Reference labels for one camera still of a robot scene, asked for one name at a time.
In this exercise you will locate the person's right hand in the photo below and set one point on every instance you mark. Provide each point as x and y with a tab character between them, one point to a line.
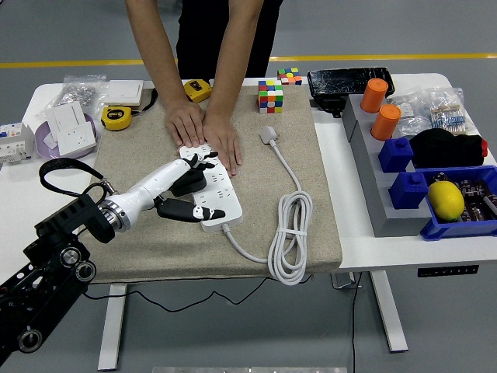
187	125

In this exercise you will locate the person's left hand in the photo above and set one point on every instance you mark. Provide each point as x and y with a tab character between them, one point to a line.
224	140

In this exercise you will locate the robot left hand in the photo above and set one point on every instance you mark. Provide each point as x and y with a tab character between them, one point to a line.
151	186

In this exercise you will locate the person's left forearm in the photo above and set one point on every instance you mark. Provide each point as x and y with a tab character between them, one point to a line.
237	50

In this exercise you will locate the person's right forearm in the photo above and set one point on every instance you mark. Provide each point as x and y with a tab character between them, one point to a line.
153	42

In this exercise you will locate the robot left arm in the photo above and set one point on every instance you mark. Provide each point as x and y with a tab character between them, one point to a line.
50	272

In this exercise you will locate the large puzzle cube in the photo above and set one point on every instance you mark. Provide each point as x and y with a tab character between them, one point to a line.
270	98

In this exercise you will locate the beige mat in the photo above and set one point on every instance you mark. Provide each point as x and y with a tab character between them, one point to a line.
174	252

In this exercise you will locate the small puzzle cube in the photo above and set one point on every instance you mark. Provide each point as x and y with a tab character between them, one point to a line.
290	77

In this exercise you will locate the person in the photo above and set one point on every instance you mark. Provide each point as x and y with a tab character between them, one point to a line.
229	31

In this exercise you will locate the clear bag of metal parts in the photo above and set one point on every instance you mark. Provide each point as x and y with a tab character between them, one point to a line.
78	94

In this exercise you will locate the purple plate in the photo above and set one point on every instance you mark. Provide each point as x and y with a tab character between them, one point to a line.
43	149

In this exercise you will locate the black wrapped box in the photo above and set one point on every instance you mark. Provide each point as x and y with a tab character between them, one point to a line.
338	80

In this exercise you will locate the white circuit breaker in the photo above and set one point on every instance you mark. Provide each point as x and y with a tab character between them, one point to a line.
14	146

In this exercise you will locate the white table leg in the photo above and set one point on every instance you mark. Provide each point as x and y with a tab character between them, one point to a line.
389	311
112	326

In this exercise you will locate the grey stepped stand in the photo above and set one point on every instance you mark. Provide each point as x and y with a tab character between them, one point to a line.
373	187

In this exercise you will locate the orange cylinder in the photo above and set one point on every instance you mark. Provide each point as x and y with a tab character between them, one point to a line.
386	122
374	96

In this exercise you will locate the blue block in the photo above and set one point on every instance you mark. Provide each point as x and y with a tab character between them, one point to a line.
408	190
396	155

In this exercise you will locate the clear bag of small parts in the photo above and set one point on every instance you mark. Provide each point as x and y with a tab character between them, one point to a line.
412	113

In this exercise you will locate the black cloth with red tag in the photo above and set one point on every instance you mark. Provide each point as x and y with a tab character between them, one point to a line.
443	150

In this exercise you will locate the dark cylindrical capacitor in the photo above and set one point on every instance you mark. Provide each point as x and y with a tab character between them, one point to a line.
471	189
441	178
473	213
491	201

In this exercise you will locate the clear bag of resistors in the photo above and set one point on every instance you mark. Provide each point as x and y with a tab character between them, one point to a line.
447	119

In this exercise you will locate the yellow lemon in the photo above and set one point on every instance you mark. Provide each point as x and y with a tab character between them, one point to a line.
446	201

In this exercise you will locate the blue plastic bin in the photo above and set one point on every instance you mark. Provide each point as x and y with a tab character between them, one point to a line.
459	232

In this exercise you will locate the black desk control panel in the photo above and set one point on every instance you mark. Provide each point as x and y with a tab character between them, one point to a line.
448	271

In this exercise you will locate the white wall switch panel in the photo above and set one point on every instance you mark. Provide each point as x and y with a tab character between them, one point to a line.
124	93

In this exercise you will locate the grey metal bracket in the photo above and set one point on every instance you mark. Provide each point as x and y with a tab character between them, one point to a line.
344	281

